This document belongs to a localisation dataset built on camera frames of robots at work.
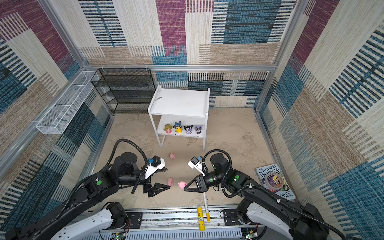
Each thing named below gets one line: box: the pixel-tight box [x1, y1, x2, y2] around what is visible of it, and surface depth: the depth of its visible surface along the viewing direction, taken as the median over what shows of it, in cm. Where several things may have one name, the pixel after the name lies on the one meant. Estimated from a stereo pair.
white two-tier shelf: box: [147, 85, 210, 152], surface depth 82 cm
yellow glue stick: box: [197, 207, 205, 232], surface depth 74 cm
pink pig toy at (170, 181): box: [167, 177, 174, 187], surface depth 85 cm
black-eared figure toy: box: [183, 124, 194, 135], surface depth 85 cm
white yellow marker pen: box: [203, 192, 211, 222], surface depth 77 cm
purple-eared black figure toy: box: [195, 126, 202, 134], surface depth 85 cm
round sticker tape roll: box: [265, 172, 285, 191], surface depth 85 cm
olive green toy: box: [163, 124, 173, 134], surface depth 88 cm
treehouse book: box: [254, 163, 296, 202], surface depth 86 cm
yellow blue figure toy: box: [172, 120, 183, 134], surface depth 86 cm
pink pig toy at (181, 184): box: [177, 181, 188, 190], surface depth 67 cm
